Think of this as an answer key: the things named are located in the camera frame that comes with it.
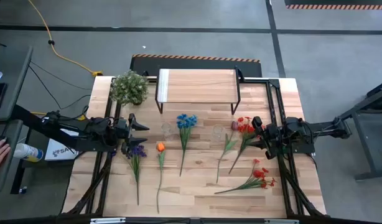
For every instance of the potted green plant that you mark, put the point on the potted green plant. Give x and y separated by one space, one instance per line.
128 88

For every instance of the white printed cardboard box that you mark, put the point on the white printed cardboard box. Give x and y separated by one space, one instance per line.
60 152

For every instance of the blue artificial flower bunch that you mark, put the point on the blue artificial flower bunch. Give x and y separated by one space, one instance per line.
186 122

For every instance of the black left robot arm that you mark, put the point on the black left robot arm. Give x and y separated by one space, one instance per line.
85 133

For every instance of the grey metal stand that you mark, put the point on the grey metal stand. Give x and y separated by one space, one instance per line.
365 143

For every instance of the black diagonal support bar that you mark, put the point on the black diagonal support bar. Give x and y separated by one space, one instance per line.
29 118

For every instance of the wooden shelf with black legs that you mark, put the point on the wooden shelf with black legs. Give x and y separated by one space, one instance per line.
200 85

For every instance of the grey side desk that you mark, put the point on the grey side desk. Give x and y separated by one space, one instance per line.
10 81

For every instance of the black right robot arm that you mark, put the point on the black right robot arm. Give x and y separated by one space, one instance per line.
303 130

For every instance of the red artificial flower bunch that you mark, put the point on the red artificial flower bunch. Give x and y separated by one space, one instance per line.
258 173
245 128

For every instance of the orange artificial tulip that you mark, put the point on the orange artificial tulip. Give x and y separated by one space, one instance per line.
160 147

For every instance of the dark grey desk panel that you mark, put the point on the dark grey desk panel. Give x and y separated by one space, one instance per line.
15 133

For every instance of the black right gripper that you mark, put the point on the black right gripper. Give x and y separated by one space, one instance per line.
272 137

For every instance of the small blue white bottle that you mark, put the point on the small blue white bottle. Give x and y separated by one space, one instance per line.
23 189

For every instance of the clear glass vase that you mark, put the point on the clear glass vase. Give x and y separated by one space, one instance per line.
168 131
218 133

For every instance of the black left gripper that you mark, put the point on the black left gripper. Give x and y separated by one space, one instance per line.
125 133

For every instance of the purple artificial flower bunch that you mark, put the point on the purple artificial flower bunch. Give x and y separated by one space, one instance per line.
137 151

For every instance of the white spray can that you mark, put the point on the white spray can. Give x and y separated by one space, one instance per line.
27 152

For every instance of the black hazard-striped floor mat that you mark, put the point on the black hazard-striped floor mat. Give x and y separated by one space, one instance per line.
141 67
334 2

